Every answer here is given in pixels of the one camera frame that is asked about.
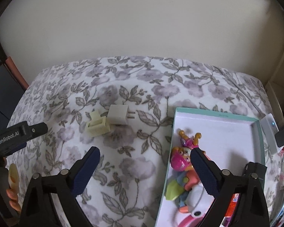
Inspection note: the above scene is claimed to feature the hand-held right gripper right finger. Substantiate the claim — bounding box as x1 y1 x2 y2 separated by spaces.
190 147 270 227

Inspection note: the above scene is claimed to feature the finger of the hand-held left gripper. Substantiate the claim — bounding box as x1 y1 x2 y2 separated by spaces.
26 122 48 139

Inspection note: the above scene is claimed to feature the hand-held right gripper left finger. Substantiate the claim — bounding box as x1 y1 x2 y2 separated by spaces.
20 146 101 227

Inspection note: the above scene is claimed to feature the salmon and blue toy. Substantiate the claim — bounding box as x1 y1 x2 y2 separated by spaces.
174 168 203 214

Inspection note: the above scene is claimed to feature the pink toy dog figure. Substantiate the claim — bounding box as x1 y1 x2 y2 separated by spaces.
170 130 206 171

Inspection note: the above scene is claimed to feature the teal-rimmed white tray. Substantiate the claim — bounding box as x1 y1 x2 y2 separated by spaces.
154 107 267 227

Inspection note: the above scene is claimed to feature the cream plug adapter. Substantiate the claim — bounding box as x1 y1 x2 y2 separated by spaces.
85 109 112 136

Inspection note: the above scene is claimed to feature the pink wristband watch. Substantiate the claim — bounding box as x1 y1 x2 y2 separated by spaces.
175 211 209 227

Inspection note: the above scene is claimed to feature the black wall charger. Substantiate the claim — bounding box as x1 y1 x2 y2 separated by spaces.
243 162 267 182

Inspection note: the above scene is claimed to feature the white cube charger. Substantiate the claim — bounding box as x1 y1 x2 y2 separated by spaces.
107 104 136 126

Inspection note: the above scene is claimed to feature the person's left hand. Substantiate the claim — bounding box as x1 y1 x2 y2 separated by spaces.
6 189 22 214

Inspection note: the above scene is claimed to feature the tape roll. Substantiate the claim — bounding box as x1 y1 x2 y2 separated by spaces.
8 163 20 191

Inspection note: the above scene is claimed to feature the dark cabinet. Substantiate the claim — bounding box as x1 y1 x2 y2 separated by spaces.
0 28 24 128

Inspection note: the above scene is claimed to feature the red-brown board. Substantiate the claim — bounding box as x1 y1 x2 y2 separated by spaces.
5 57 30 90

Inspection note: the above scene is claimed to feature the white power strip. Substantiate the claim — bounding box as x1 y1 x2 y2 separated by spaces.
260 114 280 156

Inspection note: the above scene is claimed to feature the white shelf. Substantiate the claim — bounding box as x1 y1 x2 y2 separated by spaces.
265 35 284 128

